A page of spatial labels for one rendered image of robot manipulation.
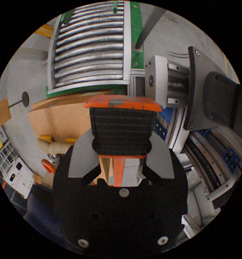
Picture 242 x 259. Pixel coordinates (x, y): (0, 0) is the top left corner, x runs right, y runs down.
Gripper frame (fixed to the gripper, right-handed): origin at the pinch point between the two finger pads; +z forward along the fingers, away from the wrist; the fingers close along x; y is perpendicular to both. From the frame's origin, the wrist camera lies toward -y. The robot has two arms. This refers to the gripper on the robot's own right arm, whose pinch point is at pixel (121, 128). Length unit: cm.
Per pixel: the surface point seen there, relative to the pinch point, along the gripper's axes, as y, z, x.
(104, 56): -29, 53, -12
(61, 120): 4.7, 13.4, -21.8
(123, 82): -7.8, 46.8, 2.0
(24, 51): -82, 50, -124
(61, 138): 13.8, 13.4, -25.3
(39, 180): 476, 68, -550
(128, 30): -53, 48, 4
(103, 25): -64, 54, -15
